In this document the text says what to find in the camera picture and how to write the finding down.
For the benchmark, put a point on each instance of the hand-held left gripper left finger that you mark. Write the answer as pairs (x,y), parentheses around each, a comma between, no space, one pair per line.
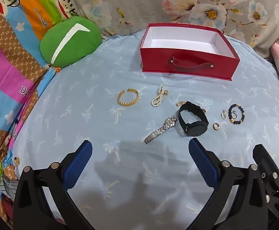
(78,167)

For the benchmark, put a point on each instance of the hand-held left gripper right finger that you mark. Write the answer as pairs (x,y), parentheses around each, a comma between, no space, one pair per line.
(204,163)

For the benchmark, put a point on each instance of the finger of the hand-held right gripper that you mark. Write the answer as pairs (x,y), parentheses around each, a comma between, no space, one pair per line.
(267,159)

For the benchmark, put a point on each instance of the black wristwatch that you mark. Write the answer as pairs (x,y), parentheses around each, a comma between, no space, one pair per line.
(195,128)

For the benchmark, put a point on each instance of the gold hoop earring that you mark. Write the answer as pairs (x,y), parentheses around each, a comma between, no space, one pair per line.
(223,115)
(216,127)

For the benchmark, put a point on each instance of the silver metal watch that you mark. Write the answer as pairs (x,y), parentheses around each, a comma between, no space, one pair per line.
(169,122)

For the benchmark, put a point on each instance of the small gold charm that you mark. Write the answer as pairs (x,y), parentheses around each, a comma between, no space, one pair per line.
(17,161)

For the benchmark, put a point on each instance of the light blue palm print sheet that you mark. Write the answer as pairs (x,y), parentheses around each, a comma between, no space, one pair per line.
(81,100)

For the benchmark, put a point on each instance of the cartoon monkey printed sheet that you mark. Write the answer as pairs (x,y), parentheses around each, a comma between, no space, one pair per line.
(7,76)

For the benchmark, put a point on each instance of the green round cushion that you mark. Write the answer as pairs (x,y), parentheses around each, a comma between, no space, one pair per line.
(86,40)

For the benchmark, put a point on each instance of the grey floral blanket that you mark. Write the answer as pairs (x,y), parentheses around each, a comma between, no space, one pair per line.
(141,2)

